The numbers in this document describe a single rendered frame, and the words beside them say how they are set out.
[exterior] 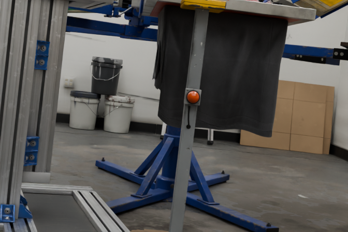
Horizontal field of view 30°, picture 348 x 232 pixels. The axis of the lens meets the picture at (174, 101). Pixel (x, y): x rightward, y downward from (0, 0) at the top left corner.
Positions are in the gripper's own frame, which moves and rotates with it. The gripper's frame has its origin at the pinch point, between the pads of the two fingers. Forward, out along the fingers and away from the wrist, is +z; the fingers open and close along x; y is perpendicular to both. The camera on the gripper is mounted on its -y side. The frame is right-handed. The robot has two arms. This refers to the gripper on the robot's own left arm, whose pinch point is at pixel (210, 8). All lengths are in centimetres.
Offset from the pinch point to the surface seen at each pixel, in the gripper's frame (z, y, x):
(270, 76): 26, -18, 52
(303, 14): 4, -25, 61
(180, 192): 66, 12, 81
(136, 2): -0.3, 31.7, -20.5
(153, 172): 84, 12, -59
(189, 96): 36, 13, 84
